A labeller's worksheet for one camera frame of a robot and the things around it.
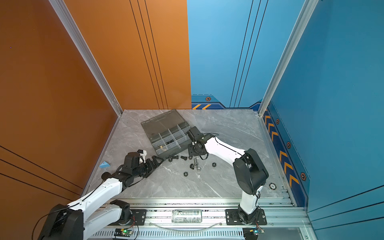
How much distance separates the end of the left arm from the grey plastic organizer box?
17 cm

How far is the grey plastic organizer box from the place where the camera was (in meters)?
0.98

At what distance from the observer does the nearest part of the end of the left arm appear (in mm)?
633
